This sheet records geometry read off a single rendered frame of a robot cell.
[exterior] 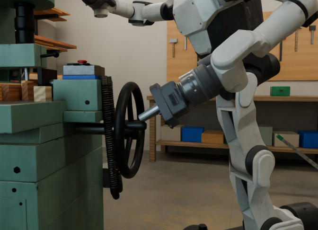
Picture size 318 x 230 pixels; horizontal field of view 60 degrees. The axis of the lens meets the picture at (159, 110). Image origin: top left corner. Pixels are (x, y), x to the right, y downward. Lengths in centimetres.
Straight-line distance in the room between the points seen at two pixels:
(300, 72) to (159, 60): 190
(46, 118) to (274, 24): 60
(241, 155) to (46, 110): 83
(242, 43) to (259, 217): 91
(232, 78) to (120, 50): 377
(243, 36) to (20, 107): 52
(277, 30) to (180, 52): 339
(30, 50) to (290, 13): 72
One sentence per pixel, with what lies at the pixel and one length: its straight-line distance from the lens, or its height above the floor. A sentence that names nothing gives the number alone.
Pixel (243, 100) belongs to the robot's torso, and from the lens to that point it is 116.
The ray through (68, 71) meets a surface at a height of 98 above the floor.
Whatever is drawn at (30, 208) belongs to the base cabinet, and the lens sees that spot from 77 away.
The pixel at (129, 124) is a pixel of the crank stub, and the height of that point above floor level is 84.
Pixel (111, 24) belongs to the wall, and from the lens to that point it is 451.
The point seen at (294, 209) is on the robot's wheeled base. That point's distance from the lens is 156.
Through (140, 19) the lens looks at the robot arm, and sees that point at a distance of 154.
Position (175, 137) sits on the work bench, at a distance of 365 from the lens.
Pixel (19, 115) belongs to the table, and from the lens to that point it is 66.
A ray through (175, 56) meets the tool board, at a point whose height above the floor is 141.
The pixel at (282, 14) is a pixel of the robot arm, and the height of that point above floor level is 111.
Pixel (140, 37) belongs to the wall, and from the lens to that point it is 429.
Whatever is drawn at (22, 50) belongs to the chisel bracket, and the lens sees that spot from 95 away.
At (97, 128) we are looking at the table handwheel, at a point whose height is 81.
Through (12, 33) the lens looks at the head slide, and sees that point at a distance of 108.
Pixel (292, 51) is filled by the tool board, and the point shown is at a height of 142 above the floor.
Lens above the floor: 93
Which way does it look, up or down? 4 degrees down
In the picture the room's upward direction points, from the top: straight up
